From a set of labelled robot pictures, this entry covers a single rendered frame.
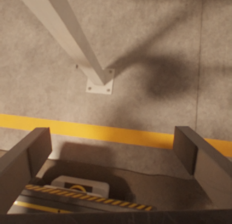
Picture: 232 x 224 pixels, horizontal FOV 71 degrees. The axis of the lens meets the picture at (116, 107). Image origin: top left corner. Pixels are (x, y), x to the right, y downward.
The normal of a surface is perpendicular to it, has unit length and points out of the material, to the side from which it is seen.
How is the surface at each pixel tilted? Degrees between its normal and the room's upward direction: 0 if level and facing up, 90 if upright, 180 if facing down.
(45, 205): 0
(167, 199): 0
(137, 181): 0
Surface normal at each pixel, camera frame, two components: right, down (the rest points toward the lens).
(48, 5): -0.12, 0.98
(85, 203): -0.11, -0.14
